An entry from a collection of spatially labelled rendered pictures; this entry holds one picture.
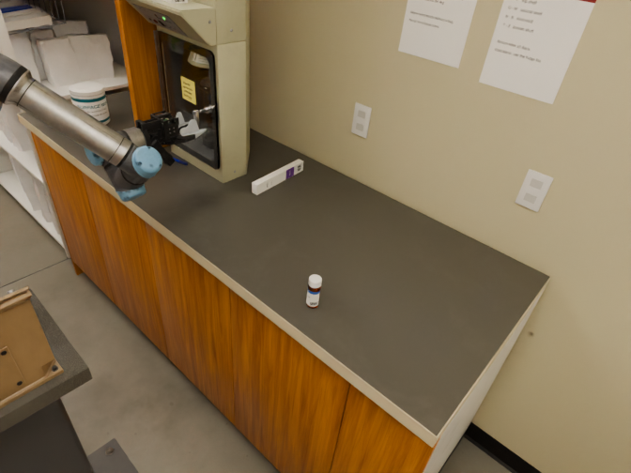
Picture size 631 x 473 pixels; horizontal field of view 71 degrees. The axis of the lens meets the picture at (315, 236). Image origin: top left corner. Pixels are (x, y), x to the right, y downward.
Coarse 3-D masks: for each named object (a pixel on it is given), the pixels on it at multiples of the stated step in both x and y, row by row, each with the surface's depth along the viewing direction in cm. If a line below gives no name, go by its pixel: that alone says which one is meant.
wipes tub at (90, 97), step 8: (72, 88) 177; (80, 88) 178; (88, 88) 179; (96, 88) 180; (72, 96) 177; (80, 96) 176; (88, 96) 177; (96, 96) 179; (104, 96) 183; (80, 104) 178; (88, 104) 179; (96, 104) 180; (104, 104) 184; (88, 112) 180; (96, 112) 182; (104, 112) 185; (104, 120) 186
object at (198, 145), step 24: (168, 48) 145; (192, 48) 136; (168, 72) 150; (192, 72) 141; (168, 96) 156; (216, 96) 139; (216, 120) 143; (192, 144) 158; (216, 144) 148; (216, 168) 154
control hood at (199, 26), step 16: (128, 0) 134; (144, 0) 125; (160, 0) 125; (144, 16) 140; (176, 16) 121; (192, 16) 120; (208, 16) 123; (176, 32) 136; (192, 32) 125; (208, 32) 126
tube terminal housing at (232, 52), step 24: (192, 0) 129; (216, 0) 123; (240, 0) 129; (216, 24) 126; (240, 24) 133; (216, 48) 130; (240, 48) 136; (216, 72) 135; (240, 72) 141; (240, 96) 145; (240, 120) 150; (240, 144) 155; (240, 168) 161
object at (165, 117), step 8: (160, 112) 135; (136, 120) 129; (152, 120) 131; (160, 120) 131; (168, 120) 131; (176, 120) 133; (144, 128) 128; (152, 128) 130; (160, 128) 132; (168, 128) 132; (176, 128) 135; (152, 136) 132; (160, 136) 134; (168, 136) 134; (176, 136) 136; (168, 144) 135
